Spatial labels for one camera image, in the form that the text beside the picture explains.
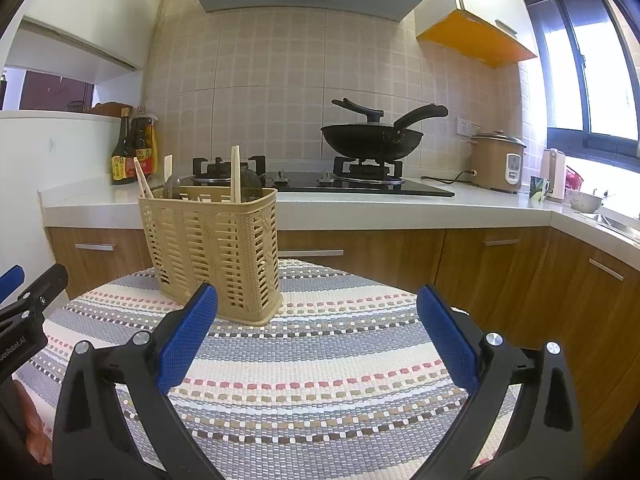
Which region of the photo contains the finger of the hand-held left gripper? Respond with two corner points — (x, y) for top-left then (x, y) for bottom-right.
(0, 263), (69, 333)
(0, 265), (26, 306)

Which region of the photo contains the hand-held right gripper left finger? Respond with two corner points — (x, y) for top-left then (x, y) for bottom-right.
(52, 281), (226, 480)

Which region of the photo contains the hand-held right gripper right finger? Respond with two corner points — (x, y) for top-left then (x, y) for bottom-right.
(407, 284), (585, 480)

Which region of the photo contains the beige plastic utensil basket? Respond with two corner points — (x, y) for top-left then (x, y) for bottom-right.
(137, 186), (284, 326)

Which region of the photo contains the person's left hand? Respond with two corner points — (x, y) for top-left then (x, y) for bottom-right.
(12, 379), (55, 467)

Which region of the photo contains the striped woven mat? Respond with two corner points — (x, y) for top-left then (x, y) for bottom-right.
(12, 258), (521, 480)

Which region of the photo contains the dark bottle with yellow label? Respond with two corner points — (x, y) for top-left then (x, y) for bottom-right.
(111, 107), (137, 186)

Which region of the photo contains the white kitchen countertop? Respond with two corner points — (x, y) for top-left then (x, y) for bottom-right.
(37, 175), (640, 246)

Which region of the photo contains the black glass gas stove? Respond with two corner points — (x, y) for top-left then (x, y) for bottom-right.
(177, 170), (456, 198)

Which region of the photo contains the black burner grate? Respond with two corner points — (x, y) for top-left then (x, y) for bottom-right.
(334, 156), (404, 181)
(192, 156), (267, 187)

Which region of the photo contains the bottle with orange label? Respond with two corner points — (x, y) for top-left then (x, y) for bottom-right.
(131, 116), (160, 176)

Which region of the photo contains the tan rice cooker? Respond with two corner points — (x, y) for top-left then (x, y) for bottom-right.
(470, 131), (527, 195)

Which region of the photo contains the dark red door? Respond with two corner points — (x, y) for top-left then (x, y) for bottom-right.
(20, 71), (96, 111)

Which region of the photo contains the white bowl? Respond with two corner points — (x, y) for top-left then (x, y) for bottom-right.
(569, 189), (606, 213)

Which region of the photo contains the pink white kettle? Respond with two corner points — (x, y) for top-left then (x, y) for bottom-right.
(540, 148), (568, 203)

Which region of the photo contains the steel sink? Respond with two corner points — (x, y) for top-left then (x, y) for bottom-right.
(575, 210), (640, 243)

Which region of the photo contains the black wok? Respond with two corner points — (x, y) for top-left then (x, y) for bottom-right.
(321, 104), (449, 161)

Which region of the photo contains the black wok lid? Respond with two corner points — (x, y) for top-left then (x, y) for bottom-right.
(332, 98), (396, 128)

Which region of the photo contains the dark framed window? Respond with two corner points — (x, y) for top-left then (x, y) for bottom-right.
(522, 0), (640, 143)

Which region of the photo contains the black power cable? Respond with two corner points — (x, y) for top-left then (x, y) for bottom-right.
(420, 170), (478, 186)

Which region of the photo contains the white orange wall cabinet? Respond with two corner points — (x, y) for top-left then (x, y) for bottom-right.
(414, 0), (538, 69)

